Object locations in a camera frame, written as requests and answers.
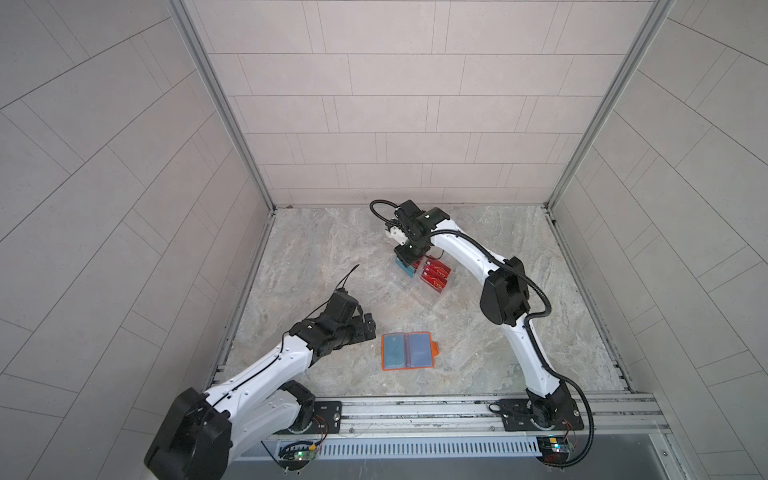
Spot teal credit card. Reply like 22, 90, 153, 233
382, 334, 406, 370
395, 258, 418, 278

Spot aluminium corner post right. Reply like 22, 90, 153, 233
545, 0, 676, 213

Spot left circuit board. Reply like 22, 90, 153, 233
278, 440, 320, 471

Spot right circuit board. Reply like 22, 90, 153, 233
536, 436, 573, 466

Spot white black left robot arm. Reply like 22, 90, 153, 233
144, 288, 376, 479

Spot vent grille strip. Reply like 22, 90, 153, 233
315, 437, 542, 460

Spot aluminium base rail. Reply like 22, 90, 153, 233
170, 392, 670, 442

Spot orange card holder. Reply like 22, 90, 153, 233
381, 331, 439, 371

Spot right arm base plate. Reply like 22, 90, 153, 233
488, 399, 585, 432

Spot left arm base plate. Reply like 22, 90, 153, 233
276, 401, 343, 435

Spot red card right stack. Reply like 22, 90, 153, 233
421, 256, 452, 293

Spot aluminium corner post left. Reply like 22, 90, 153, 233
166, 0, 277, 216

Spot circuit board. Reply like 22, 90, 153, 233
278, 440, 320, 471
536, 436, 573, 466

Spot black corrugated cable conduit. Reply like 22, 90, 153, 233
368, 199, 596, 469

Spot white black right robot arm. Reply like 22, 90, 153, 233
385, 200, 572, 430

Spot aluminium corner post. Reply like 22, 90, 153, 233
166, 0, 277, 216
545, 0, 676, 213

